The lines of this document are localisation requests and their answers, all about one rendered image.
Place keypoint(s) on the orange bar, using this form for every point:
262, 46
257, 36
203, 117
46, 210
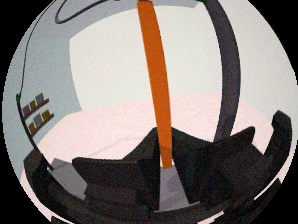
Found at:
154, 52

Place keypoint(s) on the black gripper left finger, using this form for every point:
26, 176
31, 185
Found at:
139, 170

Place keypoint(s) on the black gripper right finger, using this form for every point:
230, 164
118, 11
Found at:
196, 159

